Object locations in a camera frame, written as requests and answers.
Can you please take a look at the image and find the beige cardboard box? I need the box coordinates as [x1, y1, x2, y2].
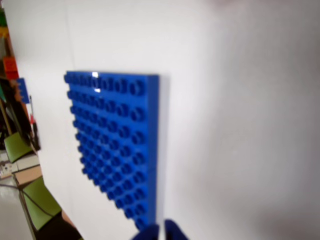
[13, 163, 46, 186]

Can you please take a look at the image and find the orange brick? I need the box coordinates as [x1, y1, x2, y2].
[3, 56, 20, 80]

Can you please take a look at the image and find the blue studded block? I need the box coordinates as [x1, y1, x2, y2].
[15, 77, 27, 105]

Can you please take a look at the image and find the blue 8x8 studded plate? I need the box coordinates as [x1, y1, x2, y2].
[63, 71, 161, 232]

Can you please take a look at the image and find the red handled tool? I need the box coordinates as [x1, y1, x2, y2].
[29, 96, 36, 125]

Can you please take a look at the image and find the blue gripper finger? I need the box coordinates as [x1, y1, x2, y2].
[129, 223, 161, 240]
[163, 219, 191, 240]

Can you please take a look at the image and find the black tool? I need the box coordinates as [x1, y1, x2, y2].
[32, 122, 42, 151]

